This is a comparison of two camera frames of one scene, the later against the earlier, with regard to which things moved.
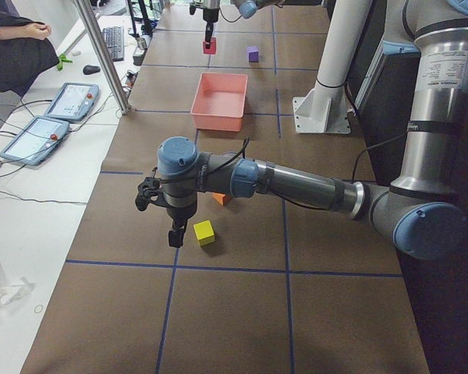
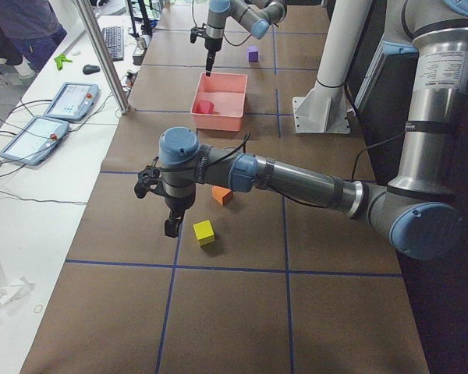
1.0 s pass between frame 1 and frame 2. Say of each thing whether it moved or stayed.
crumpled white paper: stayed
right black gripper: moved
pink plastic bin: stayed
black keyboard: stayed
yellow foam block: stayed
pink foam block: moved
